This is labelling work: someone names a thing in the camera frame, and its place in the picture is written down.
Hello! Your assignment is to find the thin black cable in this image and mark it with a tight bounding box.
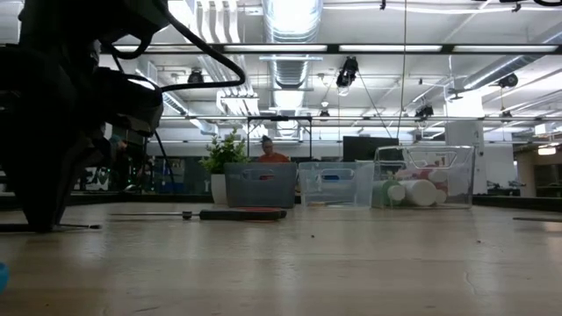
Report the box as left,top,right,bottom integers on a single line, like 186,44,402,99
152,129,177,184

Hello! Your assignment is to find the green potted plant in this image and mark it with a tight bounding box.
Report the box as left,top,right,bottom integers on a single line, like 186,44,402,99
198,128,252,205

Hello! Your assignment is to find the thick black camera cable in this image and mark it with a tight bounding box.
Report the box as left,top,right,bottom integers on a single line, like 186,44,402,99
104,0,247,93

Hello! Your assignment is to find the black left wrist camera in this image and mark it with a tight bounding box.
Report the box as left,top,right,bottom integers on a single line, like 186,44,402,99
90,67,165,138

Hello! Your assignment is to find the overhead light bar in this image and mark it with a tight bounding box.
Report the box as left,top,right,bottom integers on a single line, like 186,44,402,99
100,42,562,55

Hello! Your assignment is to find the grey plastic bin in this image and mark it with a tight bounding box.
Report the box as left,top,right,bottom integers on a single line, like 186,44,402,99
223,162,299,209

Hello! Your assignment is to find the white paint bottle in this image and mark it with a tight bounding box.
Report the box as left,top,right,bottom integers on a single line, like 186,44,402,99
397,178,441,208

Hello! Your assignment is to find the silver ventilation duct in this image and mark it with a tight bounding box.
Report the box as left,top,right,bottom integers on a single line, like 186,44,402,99
262,0,325,90

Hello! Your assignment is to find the black computer monitor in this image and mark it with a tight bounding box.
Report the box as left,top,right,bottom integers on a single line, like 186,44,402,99
342,135,400,163

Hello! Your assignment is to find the tall clear plastic bin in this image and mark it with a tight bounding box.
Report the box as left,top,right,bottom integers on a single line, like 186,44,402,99
371,145,477,210

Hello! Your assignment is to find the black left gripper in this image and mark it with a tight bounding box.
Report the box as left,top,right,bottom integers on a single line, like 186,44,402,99
0,41,112,233

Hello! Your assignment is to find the green paint bottle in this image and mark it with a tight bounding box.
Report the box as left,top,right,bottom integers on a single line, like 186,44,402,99
371,178,407,208

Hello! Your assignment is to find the small clear plastic bin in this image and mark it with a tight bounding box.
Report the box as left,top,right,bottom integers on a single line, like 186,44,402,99
298,161,376,209

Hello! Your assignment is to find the black overhead camera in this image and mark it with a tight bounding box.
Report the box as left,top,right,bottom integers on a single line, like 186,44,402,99
335,55,360,97

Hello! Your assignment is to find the pink paint bottle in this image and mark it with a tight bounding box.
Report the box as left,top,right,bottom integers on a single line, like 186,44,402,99
394,164,450,205

